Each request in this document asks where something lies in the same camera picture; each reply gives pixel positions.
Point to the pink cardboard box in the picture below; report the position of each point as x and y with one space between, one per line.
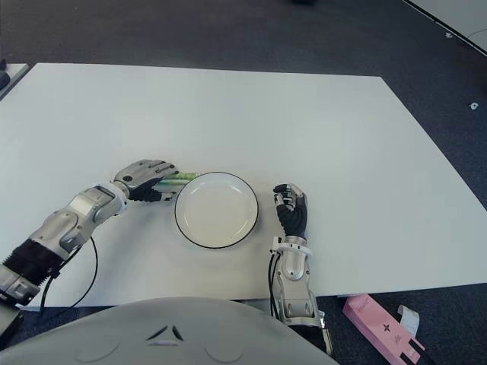
380 327

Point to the green white toothpaste tube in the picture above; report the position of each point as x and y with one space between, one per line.
185 176

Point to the white neighbouring table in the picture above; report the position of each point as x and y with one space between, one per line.
456 15

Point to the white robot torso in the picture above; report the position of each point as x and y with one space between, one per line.
163 334

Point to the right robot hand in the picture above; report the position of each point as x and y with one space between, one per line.
293 216

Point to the white paper tag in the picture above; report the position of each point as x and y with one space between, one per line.
410 319

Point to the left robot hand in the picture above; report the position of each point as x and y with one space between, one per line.
141 175

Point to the dark object on side table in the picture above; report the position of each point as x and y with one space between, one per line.
3 76

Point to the white plate black rim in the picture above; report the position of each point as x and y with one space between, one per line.
217 211

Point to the white side table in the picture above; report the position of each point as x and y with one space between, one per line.
17 72

